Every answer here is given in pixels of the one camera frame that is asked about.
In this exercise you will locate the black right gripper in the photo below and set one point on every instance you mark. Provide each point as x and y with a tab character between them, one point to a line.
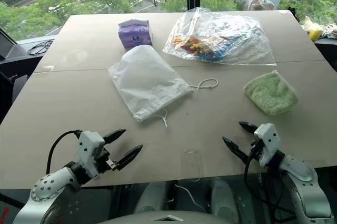
256	150

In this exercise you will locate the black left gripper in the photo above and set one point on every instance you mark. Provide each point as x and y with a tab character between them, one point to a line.
106	161

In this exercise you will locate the green cloth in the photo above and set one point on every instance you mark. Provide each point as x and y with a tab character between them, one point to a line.
271	93

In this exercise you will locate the clear bag of colourful blocks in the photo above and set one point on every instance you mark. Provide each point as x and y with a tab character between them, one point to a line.
218	37

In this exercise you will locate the grey rounded shape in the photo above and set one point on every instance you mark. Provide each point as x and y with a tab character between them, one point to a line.
154	197
223	200

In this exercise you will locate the purple tissue pack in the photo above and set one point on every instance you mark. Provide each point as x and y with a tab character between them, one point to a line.
134	34

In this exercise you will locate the yellow object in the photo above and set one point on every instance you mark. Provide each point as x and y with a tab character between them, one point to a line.
315	34

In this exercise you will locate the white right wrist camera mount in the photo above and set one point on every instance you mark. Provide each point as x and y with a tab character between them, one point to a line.
267	142

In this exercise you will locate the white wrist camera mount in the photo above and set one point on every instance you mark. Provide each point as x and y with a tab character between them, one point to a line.
88	147
267	142

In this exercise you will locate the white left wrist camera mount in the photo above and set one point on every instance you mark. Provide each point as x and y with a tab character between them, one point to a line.
88	147

